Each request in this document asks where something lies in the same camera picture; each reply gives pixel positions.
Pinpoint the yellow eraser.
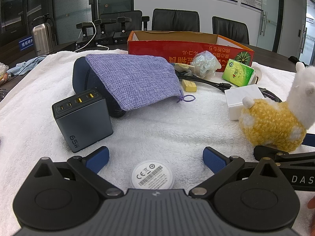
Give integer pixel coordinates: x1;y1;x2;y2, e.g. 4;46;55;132
182;79;198;93

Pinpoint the metal door handle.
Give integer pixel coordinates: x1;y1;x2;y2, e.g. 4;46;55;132
298;25;307;53
260;11;268;36

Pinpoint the grey multi-port charger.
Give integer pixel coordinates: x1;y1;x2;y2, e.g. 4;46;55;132
52;88;114;153

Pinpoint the stainless steel thermos jug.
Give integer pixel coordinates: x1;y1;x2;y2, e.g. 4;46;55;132
31;17;55;56

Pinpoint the yellow and white alpaca plush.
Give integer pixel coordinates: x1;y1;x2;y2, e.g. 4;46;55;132
239;61;315;152

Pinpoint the black braided cable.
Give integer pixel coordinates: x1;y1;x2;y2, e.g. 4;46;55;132
258;87;283;103

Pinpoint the green tissue packet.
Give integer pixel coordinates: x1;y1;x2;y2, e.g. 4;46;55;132
221;58;255;87

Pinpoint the cream round object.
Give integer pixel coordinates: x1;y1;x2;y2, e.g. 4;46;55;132
253;66;263;84

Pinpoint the black charging cable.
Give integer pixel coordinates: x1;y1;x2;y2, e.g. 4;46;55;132
178;75;233;92

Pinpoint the dark blue case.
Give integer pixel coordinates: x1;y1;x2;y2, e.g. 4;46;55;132
72;56;127;118

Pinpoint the clear snack packet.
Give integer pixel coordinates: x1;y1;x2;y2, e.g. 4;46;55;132
0;63;9;84

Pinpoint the white charger block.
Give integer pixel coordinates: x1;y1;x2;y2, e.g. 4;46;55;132
224;85;264;121

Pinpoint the person's right hand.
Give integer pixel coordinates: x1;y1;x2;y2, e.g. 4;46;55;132
308;197;315;234

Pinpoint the crinkled clear plastic bag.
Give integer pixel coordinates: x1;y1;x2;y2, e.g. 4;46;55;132
190;50;222;80

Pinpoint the black cloth item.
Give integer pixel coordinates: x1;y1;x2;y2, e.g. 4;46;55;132
288;56;307;66

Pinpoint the light blue cloth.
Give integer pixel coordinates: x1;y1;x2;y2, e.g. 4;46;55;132
7;55;46;77

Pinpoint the blue desk nameplate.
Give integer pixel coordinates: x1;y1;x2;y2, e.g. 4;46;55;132
19;38;37;51

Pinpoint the dark wooden desktop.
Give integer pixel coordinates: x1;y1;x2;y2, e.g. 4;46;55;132
0;38;299;101

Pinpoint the red cardboard box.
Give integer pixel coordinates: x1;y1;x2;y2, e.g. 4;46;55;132
127;30;255;75

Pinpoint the round white disc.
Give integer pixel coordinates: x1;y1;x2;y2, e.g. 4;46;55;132
130;159;176;190

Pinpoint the white towel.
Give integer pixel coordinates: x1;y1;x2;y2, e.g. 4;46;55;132
0;50;315;236

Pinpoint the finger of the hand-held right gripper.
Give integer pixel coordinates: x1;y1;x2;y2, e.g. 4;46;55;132
304;133;315;148
253;146;315;164

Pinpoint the white cable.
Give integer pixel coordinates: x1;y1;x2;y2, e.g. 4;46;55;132
74;21;109;53

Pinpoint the clear yellowish wrapper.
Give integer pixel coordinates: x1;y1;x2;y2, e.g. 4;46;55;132
172;63;195;77

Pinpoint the purple woven drawstring pouch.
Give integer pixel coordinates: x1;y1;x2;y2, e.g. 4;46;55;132
85;53;196;112

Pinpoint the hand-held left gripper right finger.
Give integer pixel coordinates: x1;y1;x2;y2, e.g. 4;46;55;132
188;146;288;198

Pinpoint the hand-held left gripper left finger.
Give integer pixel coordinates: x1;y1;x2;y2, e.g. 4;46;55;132
32;146;124;198

